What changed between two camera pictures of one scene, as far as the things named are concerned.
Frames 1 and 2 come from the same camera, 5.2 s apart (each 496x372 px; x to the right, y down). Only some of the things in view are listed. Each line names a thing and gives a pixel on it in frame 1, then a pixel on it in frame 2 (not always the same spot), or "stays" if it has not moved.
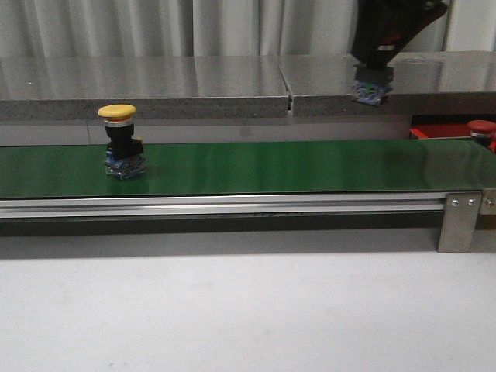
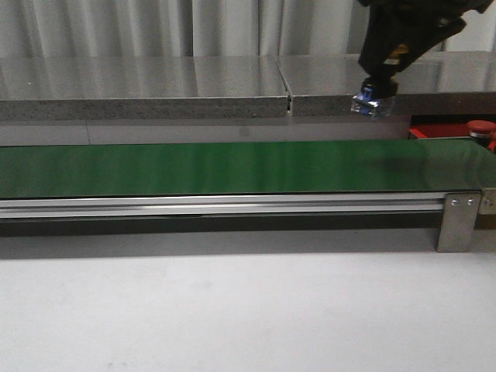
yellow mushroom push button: (125, 158) → (375, 98)
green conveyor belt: (259, 168) stays
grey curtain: (43, 29) stays
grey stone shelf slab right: (436, 83) stays
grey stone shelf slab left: (156, 87) stays
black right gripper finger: (407, 18) → (422, 32)
